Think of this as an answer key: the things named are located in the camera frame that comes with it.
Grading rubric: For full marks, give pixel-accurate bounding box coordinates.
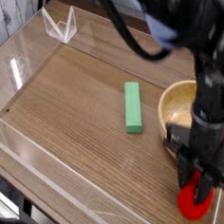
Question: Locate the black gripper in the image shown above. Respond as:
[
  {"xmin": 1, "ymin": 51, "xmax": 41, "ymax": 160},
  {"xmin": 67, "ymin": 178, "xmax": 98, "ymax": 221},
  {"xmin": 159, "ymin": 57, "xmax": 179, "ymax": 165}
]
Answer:
[{"xmin": 164, "ymin": 113, "xmax": 224, "ymax": 204}]

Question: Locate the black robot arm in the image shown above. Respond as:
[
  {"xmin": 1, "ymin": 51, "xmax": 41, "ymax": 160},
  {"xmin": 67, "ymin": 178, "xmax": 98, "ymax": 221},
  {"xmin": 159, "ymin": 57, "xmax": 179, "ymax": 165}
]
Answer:
[{"xmin": 136, "ymin": 0, "xmax": 224, "ymax": 203}]

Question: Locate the wooden bowl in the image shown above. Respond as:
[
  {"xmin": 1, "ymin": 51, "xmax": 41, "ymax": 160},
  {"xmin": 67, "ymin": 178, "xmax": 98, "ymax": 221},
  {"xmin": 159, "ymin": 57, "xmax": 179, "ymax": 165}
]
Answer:
[{"xmin": 155, "ymin": 77, "xmax": 224, "ymax": 165}]

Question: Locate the green rectangular block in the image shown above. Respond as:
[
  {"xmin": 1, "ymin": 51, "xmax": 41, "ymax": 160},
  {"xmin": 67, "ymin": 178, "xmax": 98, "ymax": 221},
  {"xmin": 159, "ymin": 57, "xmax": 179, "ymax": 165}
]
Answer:
[{"xmin": 124, "ymin": 82, "xmax": 143, "ymax": 134}]

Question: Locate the black cable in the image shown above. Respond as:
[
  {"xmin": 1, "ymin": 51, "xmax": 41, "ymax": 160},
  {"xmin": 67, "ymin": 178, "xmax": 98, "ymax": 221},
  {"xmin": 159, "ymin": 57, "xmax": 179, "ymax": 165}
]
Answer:
[{"xmin": 94, "ymin": 0, "xmax": 175, "ymax": 66}]

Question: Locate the clear acrylic wall panel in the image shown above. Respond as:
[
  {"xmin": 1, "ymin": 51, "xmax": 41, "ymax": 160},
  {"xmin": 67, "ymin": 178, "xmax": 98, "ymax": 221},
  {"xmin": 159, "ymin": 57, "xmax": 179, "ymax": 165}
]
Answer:
[{"xmin": 0, "ymin": 118, "xmax": 152, "ymax": 224}]

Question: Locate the black table frame bracket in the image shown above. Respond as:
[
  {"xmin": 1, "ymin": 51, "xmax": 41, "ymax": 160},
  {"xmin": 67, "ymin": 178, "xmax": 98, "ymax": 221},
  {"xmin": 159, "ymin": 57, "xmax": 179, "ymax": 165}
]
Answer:
[{"xmin": 16, "ymin": 191, "xmax": 64, "ymax": 224}]

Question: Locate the clear acrylic corner bracket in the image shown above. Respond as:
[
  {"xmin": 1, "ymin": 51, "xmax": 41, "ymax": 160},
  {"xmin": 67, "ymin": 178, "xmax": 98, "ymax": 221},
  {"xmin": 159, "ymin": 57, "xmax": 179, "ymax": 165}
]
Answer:
[{"xmin": 41, "ymin": 7, "xmax": 77, "ymax": 44}]

